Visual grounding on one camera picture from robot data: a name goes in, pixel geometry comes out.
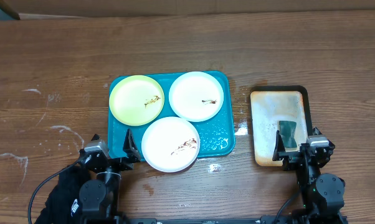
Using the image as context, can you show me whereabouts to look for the green yellow sponge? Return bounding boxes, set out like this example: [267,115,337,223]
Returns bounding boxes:
[278,121,297,149]

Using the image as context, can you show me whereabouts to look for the yellow plate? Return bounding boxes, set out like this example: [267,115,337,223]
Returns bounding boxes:
[109,75,164,126]

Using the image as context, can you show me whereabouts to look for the white plate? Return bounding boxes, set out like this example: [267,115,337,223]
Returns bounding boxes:
[141,116,200,172]
[169,72,224,122]

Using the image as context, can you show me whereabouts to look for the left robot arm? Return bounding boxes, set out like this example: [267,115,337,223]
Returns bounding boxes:
[78,129,141,223]

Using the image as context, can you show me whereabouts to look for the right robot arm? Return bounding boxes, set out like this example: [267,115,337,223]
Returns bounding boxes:
[272,128,348,223]

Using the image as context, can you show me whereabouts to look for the black tray with soapy water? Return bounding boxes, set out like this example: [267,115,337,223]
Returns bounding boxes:
[250,85,312,167]

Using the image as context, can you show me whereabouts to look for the black knit cloth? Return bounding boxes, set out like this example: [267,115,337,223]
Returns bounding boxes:
[35,166,91,224]

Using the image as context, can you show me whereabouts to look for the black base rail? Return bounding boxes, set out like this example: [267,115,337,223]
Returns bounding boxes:
[129,215,348,224]

